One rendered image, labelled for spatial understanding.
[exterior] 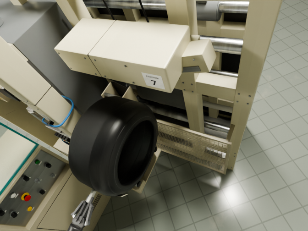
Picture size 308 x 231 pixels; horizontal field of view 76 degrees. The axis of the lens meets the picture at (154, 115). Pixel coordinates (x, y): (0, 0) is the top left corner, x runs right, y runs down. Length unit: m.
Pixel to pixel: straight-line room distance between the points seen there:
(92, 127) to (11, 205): 0.87
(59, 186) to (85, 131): 0.82
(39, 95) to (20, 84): 0.10
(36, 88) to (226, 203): 1.96
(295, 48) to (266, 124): 1.34
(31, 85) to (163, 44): 0.65
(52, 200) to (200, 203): 1.40
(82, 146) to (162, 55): 0.62
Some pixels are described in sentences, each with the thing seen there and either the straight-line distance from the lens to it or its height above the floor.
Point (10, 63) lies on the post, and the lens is 1.05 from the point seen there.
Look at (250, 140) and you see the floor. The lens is 2.56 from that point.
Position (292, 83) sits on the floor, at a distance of 3.12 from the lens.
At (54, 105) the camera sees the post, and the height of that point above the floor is 1.57.
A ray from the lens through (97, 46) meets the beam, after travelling 0.96.
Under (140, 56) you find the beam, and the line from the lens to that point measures 0.81.
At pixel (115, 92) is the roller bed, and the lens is 1.73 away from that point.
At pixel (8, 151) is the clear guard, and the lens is 1.48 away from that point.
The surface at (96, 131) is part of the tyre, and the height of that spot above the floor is 1.49.
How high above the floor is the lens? 2.28
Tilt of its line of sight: 55 degrees down
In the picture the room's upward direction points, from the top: 24 degrees counter-clockwise
